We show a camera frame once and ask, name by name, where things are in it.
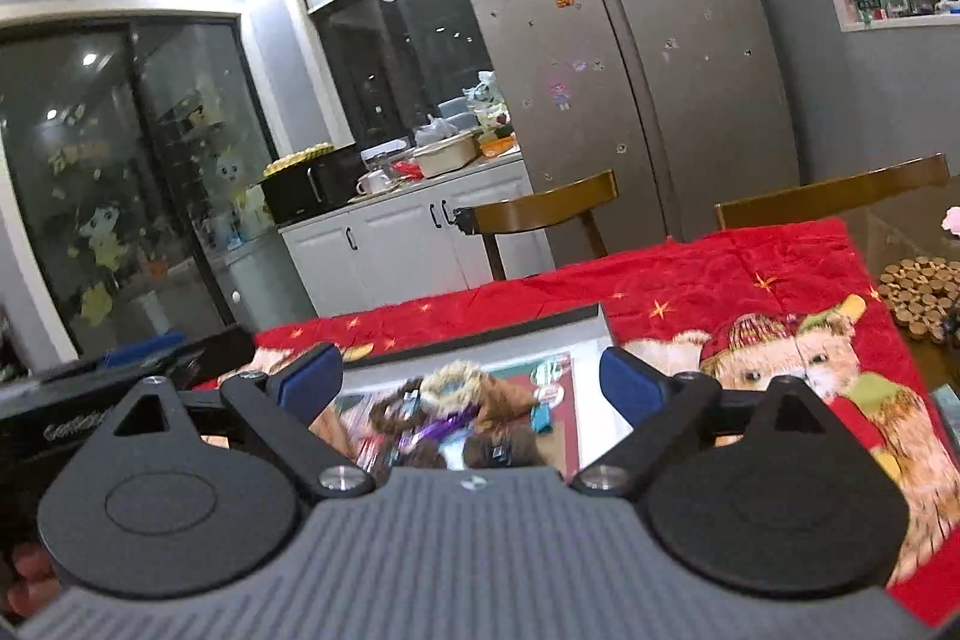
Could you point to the grey storage container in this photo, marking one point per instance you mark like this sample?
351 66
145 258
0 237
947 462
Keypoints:
457 111

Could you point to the red printed bear blanket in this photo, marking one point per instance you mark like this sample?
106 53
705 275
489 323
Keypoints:
750 280

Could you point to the glass sliding door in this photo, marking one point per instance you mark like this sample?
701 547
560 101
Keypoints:
60 160

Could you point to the yellow tray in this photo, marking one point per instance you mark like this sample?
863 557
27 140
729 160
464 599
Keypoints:
296 160

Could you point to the white snack bag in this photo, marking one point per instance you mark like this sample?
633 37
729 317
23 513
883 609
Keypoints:
487 96

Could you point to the black cardboard box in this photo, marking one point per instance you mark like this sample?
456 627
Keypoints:
487 347

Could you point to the orange container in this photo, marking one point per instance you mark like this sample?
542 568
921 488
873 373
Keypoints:
499 147

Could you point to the blue binder clip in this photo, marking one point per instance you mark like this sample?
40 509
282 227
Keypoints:
541 419

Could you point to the white plastic bag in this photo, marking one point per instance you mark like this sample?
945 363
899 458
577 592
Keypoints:
433 130

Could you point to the cream bowl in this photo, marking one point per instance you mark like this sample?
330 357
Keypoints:
446 156

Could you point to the wooden chair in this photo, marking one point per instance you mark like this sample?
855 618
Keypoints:
540 209
825 197

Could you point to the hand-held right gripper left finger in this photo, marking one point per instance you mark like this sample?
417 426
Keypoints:
311 377

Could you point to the wooden bead trivet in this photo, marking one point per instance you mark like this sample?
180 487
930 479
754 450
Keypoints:
922 295

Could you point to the pink flower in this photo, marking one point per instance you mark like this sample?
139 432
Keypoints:
952 220

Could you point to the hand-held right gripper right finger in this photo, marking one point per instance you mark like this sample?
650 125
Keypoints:
630 377

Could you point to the white bin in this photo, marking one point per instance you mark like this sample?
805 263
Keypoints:
150 314

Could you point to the purple lighter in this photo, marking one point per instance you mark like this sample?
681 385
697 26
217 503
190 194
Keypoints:
442 426

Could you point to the orange triangular snack packet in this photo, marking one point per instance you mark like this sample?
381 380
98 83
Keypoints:
334 430

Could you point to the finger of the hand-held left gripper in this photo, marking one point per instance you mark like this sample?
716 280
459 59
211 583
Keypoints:
221 355
146 349

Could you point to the white kitchen cabinet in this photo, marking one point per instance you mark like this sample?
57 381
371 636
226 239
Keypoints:
405 242

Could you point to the black microwave oven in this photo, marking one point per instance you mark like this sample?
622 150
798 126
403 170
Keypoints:
315 190

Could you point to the clear glass container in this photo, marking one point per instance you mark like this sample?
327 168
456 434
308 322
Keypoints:
384 154

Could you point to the white cup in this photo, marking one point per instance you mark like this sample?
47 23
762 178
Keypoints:
373 183

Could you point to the silver refrigerator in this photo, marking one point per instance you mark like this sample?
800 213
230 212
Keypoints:
637 85

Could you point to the brown triangular snack packet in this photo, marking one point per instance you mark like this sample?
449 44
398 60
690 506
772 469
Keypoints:
510 400

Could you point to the person's left hand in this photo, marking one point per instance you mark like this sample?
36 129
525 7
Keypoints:
30 569

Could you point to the cream knitted scrunchie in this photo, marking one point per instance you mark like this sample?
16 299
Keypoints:
454 377

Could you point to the dark glass window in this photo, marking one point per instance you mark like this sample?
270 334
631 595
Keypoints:
405 48

